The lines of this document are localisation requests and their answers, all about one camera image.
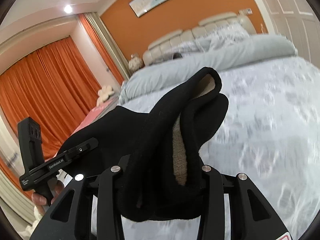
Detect narrow orange curtain strip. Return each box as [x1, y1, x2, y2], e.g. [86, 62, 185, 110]
[78, 14, 124, 85]

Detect beige padded headboard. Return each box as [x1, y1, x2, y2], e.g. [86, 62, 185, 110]
[142, 12, 257, 66]

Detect ceiling spot light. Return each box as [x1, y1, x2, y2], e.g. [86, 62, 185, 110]
[63, 4, 73, 14]

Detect cream flower plush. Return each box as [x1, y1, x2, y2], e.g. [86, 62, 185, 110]
[97, 85, 115, 107]

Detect grey folded duvet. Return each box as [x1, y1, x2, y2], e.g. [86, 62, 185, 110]
[119, 34, 297, 105]

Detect white wardrobe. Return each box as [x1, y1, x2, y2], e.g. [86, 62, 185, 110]
[254, 0, 319, 67]

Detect butterfly patterned pillow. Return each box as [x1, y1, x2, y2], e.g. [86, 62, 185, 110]
[159, 41, 204, 60]
[194, 23, 250, 52]

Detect fluffy white plush toy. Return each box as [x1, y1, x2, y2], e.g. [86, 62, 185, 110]
[129, 53, 144, 73]

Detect person left hand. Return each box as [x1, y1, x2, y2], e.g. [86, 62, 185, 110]
[31, 180, 65, 216]

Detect butterfly patterned pillow left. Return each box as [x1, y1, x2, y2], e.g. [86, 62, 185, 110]
[159, 41, 204, 60]

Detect butterfly patterned pillow right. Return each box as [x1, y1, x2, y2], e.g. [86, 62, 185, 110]
[194, 23, 250, 52]

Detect butterfly patterned bed sheet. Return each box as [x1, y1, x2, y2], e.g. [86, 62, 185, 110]
[123, 56, 319, 239]

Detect black pants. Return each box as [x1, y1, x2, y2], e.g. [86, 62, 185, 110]
[59, 67, 228, 222]

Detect white wall switch panel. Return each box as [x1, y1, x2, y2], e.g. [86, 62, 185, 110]
[239, 8, 253, 15]

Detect orange curtain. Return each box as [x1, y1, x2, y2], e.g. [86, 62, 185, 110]
[0, 36, 102, 198]

